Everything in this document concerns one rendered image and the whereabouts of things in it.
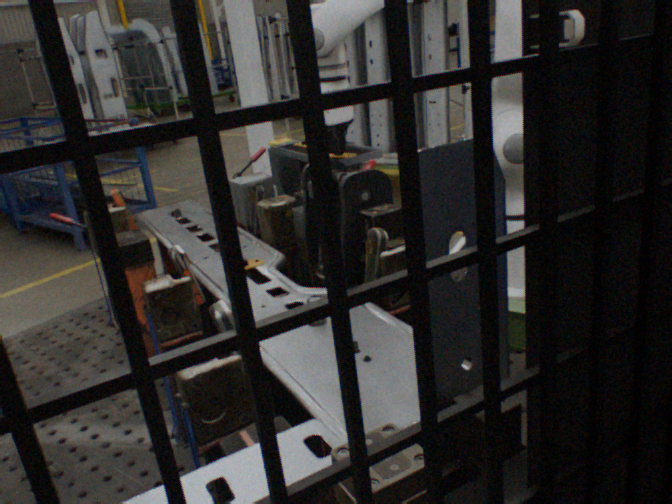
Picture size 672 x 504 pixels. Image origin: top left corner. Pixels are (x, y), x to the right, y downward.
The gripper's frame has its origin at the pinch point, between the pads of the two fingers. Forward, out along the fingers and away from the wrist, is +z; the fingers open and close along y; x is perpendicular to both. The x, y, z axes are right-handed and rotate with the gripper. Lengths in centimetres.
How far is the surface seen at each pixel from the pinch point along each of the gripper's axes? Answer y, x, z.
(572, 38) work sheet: 87, 92, -25
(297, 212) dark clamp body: 18.3, 2.4, 11.4
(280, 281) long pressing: 36.0, 14.4, 18.8
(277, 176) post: -9.3, -35.0, 12.7
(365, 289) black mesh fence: 94, 89, -19
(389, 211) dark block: 21.2, 31.3, 7.0
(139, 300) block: 43, -33, 31
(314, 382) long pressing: 58, 45, 19
